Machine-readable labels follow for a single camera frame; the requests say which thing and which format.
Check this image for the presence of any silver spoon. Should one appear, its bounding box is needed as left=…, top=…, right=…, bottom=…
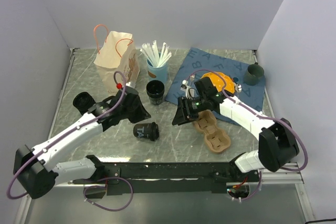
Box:
left=235, top=83, right=242, bottom=94

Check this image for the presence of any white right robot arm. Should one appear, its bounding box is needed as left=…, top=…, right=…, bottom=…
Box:
left=172, top=77, right=299, bottom=182

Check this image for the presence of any blue straw holder cup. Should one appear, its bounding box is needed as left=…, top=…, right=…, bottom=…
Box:
left=147, top=60, right=168, bottom=84

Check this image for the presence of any black takeout coffee cup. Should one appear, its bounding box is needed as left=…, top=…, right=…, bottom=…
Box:
left=133, top=123, right=151, bottom=139

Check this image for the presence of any brown cardboard cup carrier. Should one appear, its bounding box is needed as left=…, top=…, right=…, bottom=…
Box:
left=193, top=110, right=231, bottom=154

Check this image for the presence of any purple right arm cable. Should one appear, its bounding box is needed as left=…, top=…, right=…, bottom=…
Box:
left=183, top=70, right=308, bottom=202

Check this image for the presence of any wrapped white straws bundle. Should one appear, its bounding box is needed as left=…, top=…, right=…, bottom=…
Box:
left=140, top=40, right=172, bottom=68

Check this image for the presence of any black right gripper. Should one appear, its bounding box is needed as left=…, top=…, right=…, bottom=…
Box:
left=172, top=96, right=207, bottom=126

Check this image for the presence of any blue alphabet placemat cloth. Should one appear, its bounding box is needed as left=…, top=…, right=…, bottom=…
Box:
left=165, top=47, right=265, bottom=111

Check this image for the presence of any orange dotted plate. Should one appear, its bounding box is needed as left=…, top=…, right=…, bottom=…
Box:
left=201, top=72, right=235, bottom=96

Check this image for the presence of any stack of black lids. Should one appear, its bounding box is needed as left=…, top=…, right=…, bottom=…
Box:
left=72, top=92, right=96, bottom=115

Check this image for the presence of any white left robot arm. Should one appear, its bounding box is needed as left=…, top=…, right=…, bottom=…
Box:
left=13, top=86, right=151, bottom=199

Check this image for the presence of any dark green mug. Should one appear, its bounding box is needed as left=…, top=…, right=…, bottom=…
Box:
left=243, top=62, right=265, bottom=86

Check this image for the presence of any brown paper takeout bag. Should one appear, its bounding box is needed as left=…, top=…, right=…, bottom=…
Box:
left=93, top=24, right=140, bottom=95

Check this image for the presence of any aluminium frame rail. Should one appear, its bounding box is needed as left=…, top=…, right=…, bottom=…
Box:
left=226, top=169, right=304, bottom=186

